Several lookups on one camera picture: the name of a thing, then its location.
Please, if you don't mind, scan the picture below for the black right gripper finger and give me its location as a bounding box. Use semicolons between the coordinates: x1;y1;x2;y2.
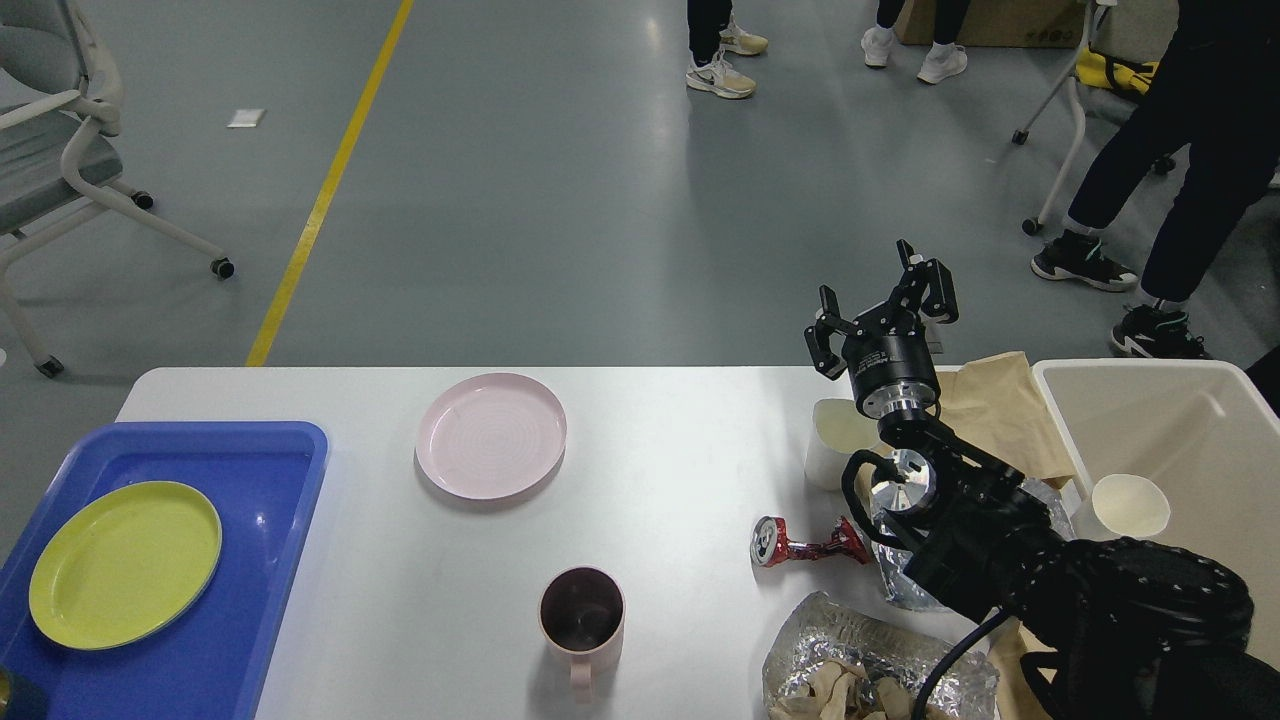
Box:
870;240;960;331
805;284;861;380

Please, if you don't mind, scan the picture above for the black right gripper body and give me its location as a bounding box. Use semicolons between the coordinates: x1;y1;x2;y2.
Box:
844;322;941;419

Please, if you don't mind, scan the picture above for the pink mug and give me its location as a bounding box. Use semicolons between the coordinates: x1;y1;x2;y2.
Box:
538;566;627;705

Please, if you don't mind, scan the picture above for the dark teal mug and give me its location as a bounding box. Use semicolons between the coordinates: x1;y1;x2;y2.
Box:
1;667;49;719

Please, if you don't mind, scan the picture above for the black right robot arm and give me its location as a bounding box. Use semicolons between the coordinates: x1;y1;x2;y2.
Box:
804;240;1279;719

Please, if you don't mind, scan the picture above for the white paper cup on table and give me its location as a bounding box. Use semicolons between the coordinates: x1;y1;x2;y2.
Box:
804;398;890;491

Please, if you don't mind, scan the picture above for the brown paper bag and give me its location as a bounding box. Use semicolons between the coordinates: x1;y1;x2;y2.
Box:
938;351;1076;489

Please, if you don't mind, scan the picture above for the crushed red soda can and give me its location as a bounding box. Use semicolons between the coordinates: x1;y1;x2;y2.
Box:
748;515;872;568

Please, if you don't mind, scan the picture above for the crumpled silver foil bag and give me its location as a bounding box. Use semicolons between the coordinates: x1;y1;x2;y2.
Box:
870;478;1076;612

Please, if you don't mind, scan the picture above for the person in white sneakers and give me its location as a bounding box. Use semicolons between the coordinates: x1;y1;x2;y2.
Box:
860;1;972;86

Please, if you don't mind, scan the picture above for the crumpled aluminium foil front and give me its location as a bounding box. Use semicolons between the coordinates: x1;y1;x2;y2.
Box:
762;592;998;719

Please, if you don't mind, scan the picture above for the white paper cup in bin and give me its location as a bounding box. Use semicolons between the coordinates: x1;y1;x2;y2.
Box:
1071;474;1171;541

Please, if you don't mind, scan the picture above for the yellow backpack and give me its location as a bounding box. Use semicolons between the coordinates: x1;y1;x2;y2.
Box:
1074;47;1158;99

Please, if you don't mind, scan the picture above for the cardboard box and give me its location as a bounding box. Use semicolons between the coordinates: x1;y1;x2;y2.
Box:
893;1;1085;49

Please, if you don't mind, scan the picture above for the white plastic bin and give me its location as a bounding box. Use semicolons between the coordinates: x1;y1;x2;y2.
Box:
1033;359;1279;665

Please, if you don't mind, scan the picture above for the brown crumpled paper in foil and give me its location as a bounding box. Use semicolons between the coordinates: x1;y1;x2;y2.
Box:
767;660;916;719

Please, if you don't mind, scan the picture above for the grey chair right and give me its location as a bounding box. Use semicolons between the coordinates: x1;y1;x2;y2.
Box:
1011;1;1178;237

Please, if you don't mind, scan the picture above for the pink plate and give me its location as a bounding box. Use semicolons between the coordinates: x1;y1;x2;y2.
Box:
413;372;568;502

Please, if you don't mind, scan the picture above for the person in black sneakers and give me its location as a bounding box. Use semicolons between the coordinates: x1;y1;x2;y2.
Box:
1030;1;1279;359

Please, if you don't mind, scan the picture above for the blue plastic tray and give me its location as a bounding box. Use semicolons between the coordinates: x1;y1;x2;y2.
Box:
3;421;328;719

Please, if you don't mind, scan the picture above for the yellow plate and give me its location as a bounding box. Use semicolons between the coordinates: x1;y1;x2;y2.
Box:
28;480;224;651

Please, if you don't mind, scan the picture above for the grey office chair left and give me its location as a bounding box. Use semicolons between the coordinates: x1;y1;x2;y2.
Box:
0;0;237;379

